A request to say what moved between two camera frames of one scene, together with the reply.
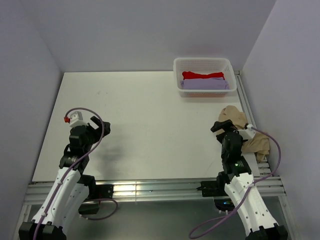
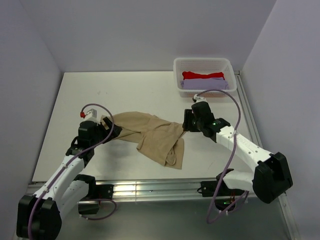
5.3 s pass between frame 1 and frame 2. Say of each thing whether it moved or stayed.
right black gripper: moved
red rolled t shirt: stayed
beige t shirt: moved
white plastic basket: stayed
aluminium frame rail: stayed
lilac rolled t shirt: stayed
